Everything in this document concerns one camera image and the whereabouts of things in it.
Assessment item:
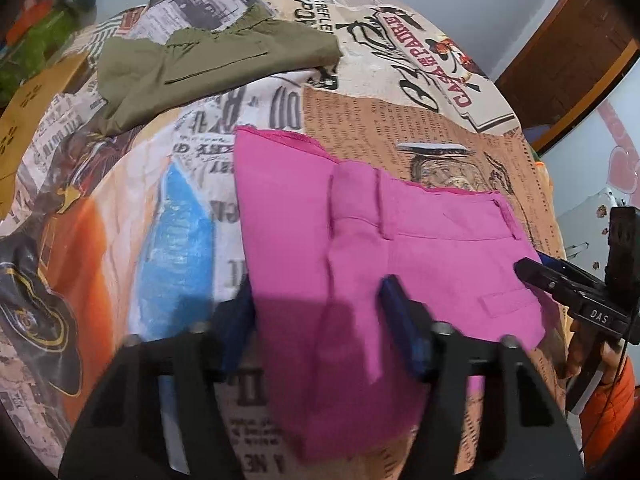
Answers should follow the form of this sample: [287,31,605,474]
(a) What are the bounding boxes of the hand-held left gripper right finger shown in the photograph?
[377,275,586,480]

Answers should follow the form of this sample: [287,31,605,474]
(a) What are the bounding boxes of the pink wall sticker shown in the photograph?
[596,95,640,197]

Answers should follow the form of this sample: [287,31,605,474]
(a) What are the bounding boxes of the person's right hand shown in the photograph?
[565,319,624,387]

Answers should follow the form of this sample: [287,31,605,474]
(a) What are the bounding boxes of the olive green pants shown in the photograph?
[96,5,345,136]

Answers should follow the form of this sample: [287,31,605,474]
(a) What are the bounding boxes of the pink pants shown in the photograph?
[232,127,561,464]

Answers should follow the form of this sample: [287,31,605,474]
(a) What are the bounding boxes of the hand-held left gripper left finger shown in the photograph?
[59,275,257,480]

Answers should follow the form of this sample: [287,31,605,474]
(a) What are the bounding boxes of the brown wooden door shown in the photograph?
[495,0,640,155]

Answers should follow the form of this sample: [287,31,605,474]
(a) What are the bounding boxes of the white appliance with stickers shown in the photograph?
[556,187,627,283]

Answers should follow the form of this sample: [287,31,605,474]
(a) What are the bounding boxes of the person's right forearm orange sleeve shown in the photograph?
[579,355,640,473]

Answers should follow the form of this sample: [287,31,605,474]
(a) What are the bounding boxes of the green patterned cloth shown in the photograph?
[0,7,77,107]

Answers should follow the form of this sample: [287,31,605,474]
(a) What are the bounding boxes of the orange box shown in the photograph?
[4,0,57,47]

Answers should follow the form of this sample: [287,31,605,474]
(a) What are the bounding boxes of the printed newspaper pattern blanket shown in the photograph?
[0,0,572,480]

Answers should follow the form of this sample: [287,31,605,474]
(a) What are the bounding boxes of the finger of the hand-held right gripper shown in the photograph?
[514,258,632,346]
[539,254,607,295]

